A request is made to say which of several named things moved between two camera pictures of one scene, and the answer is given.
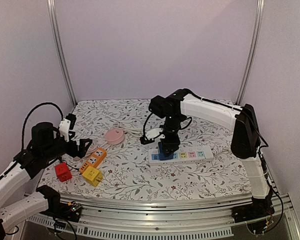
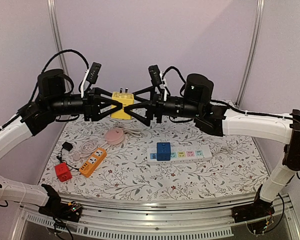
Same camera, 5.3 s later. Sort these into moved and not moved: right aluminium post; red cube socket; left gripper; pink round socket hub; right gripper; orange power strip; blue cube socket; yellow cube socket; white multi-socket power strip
Moved: left gripper; right gripper; yellow cube socket
Not moved: white multi-socket power strip; pink round socket hub; red cube socket; blue cube socket; orange power strip; right aluminium post
